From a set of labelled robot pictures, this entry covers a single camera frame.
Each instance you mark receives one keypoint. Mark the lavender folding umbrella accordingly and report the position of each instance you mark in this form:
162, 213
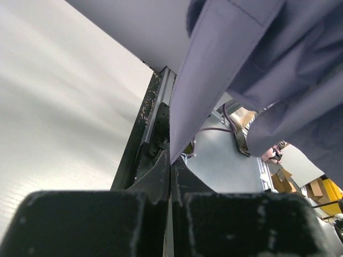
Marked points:
282, 59

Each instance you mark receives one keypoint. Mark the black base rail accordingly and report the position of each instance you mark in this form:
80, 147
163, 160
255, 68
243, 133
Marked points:
150, 133

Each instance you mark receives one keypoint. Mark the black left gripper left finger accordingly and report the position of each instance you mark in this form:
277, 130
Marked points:
128, 222

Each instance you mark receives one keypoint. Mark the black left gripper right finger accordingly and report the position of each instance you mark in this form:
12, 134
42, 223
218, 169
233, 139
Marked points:
206, 223

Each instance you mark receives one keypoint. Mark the black smartphone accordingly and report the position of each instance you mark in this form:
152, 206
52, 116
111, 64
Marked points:
240, 142

